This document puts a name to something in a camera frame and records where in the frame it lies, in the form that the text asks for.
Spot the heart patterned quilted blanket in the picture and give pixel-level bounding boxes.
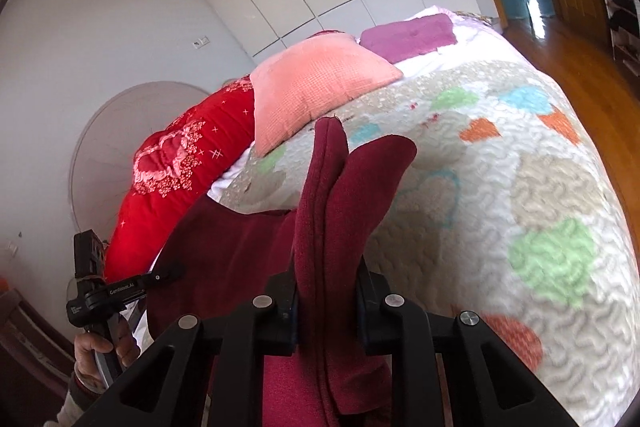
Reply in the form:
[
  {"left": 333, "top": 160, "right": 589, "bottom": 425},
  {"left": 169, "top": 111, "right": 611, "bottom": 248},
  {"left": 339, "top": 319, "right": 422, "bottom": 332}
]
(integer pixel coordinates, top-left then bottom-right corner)
[{"left": 207, "top": 9, "right": 633, "bottom": 427}]

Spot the red embroidered quilt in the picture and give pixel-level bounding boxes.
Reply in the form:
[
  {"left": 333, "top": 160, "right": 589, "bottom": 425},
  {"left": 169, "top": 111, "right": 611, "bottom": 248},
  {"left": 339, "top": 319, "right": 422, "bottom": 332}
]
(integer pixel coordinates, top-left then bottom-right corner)
[{"left": 105, "top": 77, "right": 258, "bottom": 273}]

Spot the purple cushion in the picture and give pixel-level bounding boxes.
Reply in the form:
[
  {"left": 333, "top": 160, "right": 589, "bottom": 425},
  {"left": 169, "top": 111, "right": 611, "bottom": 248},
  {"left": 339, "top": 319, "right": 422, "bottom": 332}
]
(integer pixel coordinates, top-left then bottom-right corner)
[{"left": 359, "top": 13, "right": 456, "bottom": 64}]

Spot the white round fan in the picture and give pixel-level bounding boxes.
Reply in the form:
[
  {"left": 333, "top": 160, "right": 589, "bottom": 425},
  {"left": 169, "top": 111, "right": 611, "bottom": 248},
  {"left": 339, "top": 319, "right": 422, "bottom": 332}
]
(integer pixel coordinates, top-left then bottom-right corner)
[{"left": 67, "top": 81, "right": 213, "bottom": 238}]

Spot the rack with clothes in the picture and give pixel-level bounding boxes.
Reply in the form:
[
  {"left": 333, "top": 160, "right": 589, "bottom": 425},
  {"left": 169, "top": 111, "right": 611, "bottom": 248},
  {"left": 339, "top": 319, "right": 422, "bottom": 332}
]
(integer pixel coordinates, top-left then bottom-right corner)
[{"left": 575, "top": 0, "right": 640, "bottom": 78}]

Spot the dark wooden nightstand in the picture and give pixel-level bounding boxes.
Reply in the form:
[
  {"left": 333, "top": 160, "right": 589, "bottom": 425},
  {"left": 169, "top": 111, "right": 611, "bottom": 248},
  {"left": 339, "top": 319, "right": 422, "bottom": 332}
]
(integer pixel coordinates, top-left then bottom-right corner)
[{"left": 0, "top": 289, "right": 76, "bottom": 388}]

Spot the pink pillow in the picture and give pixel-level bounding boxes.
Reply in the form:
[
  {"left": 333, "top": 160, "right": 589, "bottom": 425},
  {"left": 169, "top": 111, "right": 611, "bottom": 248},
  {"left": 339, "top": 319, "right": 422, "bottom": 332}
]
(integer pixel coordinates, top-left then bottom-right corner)
[{"left": 249, "top": 33, "right": 404, "bottom": 158}]

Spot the person's left forearm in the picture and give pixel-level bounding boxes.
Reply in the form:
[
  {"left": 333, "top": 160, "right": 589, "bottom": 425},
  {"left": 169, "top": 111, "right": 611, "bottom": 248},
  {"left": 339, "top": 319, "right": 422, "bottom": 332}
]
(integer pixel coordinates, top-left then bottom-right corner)
[{"left": 42, "top": 372, "right": 108, "bottom": 427}]

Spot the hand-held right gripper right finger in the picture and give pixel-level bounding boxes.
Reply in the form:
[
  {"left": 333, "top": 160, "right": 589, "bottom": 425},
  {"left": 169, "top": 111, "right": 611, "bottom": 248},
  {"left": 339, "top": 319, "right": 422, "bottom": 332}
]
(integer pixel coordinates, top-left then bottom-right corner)
[{"left": 357, "top": 257, "right": 576, "bottom": 427}]

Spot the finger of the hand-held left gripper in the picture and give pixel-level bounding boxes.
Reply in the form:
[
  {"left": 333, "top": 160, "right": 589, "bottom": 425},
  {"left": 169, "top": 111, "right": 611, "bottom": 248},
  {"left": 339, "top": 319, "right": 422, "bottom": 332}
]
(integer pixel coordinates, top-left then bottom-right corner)
[{"left": 142, "top": 264, "right": 183, "bottom": 289}]

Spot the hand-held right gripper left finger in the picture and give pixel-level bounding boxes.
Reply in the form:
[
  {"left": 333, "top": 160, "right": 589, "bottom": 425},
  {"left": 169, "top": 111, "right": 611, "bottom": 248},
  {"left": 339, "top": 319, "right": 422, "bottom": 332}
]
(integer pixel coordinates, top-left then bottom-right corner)
[{"left": 75, "top": 272, "right": 301, "bottom": 427}]

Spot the maroon sweater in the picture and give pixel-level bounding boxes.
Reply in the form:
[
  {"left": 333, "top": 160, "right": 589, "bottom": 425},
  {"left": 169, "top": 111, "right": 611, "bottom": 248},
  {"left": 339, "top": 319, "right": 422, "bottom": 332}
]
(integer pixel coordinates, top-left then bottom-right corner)
[{"left": 147, "top": 117, "right": 418, "bottom": 427}]

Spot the person's left hand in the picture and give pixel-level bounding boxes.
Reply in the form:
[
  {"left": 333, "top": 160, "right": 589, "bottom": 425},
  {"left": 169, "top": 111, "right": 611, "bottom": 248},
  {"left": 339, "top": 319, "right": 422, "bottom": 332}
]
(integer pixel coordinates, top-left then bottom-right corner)
[{"left": 74, "top": 314, "right": 141, "bottom": 395}]

